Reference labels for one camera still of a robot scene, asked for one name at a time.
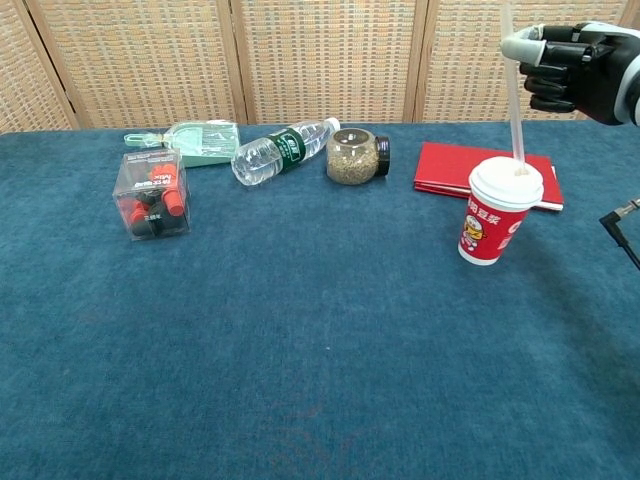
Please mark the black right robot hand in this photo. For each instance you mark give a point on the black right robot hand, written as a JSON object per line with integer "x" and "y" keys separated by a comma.
{"x": 580, "y": 70}

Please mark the translucent plastic straw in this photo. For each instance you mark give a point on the translucent plastic straw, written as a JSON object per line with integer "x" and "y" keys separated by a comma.
{"x": 515, "y": 105}

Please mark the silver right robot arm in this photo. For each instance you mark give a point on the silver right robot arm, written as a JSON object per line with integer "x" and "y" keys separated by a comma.
{"x": 631, "y": 75}

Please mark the red paper cup white lid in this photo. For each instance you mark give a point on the red paper cup white lid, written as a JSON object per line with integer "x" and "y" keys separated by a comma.
{"x": 487, "y": 235}

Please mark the red booklet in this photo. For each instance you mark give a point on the red booklet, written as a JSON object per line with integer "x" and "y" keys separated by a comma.
{"x": 440, "y": 170}

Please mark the glass jar with black lid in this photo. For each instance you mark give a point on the glass jar with black lid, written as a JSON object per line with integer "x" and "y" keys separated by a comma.
{"x": 352, "y": 162}

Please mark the clear water bottle green label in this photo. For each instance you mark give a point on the clear water bottle green label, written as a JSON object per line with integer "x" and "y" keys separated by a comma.
{"x": 270, "y": 157}

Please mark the woven wooden folding screen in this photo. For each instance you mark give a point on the woven wooden folding screen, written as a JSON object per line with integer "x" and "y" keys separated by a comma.
{"x": 250, "y": 60}

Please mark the mint green packaged item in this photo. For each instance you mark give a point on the mint green packaged item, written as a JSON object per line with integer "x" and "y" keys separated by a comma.
{"x": 205, "y": 142}

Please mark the blue table cloth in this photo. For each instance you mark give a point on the blue table cloth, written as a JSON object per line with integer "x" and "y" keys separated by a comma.
{"x": 280, "y": 325}

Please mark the clear box red black items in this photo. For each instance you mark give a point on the clear box red black items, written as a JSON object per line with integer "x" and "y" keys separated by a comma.
{"x": 150, "y": 200}

